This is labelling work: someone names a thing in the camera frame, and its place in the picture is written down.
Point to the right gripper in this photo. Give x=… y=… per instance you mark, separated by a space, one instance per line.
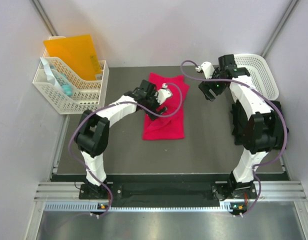
x=205 y=86

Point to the red t shirt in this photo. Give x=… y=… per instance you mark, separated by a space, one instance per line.
x=170 y=128

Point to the orange plastic folder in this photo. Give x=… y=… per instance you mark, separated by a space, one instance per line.
x=79 y=53

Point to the white plastic basket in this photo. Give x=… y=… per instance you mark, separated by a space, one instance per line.
x=260 y=73

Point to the white file organizer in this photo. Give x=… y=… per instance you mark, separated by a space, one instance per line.
x=85 y=94

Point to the black folded t shirt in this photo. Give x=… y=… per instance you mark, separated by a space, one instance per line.
x=261 y=132

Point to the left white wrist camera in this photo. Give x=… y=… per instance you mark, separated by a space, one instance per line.
x=163 y=94

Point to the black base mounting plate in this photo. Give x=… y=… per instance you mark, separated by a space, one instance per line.
x=130 y=191

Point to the aluminium frame rail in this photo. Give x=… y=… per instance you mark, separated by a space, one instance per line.
x=271 y=191

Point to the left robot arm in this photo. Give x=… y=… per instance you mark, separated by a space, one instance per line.
x=93 y=136

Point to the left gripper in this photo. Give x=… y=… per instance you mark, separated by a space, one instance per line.
x=162 y=110

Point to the teal object in organizer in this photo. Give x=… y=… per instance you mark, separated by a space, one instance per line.
x=66 y=88

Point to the grey slotted cable duct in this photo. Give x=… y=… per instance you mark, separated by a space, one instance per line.
x=96 y=206

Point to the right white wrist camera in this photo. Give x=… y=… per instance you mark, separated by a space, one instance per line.
x=206 y=68

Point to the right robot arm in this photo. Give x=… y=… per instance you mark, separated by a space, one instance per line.
x=244 y=91

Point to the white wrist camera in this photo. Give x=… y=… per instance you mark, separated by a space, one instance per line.
x=163 y=94
x=206 y=68

